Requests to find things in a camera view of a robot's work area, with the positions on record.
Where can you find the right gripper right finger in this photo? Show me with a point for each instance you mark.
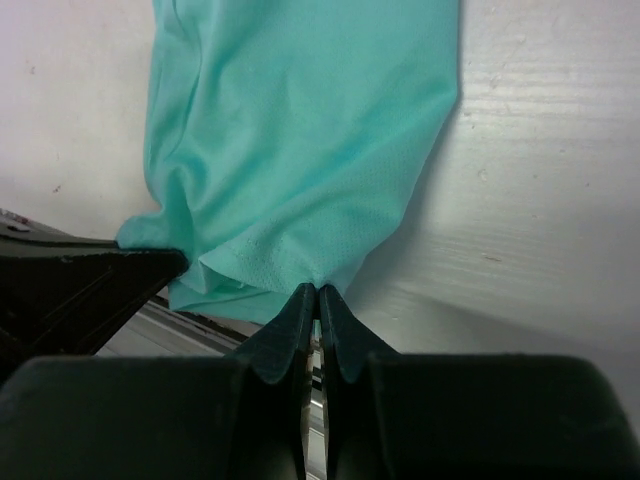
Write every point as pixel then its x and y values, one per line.
pixel 352 432

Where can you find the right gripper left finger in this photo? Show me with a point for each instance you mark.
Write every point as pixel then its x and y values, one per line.
pixel 270 439

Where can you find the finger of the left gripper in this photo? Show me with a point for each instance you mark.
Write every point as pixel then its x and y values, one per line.
pixel 68 295

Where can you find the mint green t-shirt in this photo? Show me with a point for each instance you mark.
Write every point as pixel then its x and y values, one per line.
pixel 284 139

